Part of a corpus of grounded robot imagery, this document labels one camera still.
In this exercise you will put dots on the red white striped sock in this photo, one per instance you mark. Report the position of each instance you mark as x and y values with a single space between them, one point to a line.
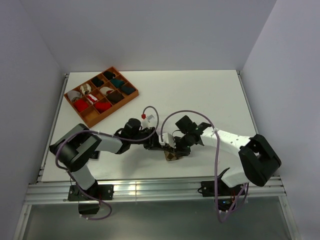
92 99

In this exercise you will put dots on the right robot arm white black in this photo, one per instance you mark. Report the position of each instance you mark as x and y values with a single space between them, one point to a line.
257 159

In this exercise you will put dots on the orange divided sock tray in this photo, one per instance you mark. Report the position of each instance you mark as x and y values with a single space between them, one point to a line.
91 116

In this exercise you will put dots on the dark green rolled sock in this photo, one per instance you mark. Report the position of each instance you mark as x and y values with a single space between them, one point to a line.
128 90

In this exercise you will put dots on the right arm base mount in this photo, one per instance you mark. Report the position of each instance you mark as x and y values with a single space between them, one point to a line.
229 193

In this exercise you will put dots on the teal rolled sock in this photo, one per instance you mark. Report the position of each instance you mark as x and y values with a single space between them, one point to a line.
117 83

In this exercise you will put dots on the white red rolled sock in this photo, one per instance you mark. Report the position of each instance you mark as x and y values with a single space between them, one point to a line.
106 90

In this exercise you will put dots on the aluminium rail frame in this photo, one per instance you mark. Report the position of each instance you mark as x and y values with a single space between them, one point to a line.
157 209

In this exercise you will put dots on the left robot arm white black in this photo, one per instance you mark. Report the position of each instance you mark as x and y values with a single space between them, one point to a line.
77 146

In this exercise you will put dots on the black rolled sock middle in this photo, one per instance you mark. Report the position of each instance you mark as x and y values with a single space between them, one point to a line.
97 82

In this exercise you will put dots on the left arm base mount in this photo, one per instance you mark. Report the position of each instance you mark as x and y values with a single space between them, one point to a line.
91 201

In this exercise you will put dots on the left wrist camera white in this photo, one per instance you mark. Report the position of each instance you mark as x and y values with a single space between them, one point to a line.
147 120

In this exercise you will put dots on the grey rolled sock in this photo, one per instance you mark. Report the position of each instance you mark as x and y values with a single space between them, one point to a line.
74 95

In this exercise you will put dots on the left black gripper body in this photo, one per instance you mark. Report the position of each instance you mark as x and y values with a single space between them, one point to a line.
148 143

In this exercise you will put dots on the beige brown rolled sock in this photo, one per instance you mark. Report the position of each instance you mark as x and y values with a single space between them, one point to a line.
85 88

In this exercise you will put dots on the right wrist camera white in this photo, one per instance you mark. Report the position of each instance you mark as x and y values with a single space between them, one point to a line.
167 140

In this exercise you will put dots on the black rolled sock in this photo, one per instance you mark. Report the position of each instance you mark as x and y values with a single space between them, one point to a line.
109 75
97 82

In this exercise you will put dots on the black rolled sock far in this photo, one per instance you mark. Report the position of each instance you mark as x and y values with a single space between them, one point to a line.
109 75

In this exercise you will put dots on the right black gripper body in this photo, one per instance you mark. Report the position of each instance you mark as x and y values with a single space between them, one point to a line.
183 144

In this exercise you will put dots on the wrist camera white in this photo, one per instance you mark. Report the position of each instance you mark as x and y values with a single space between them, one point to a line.
147 120
167 140

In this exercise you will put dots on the black blue patterned sock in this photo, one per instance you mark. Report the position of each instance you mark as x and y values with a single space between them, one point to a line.
95 156

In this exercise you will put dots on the beige argyle sock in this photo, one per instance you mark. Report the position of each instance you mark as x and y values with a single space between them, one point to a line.
171 155

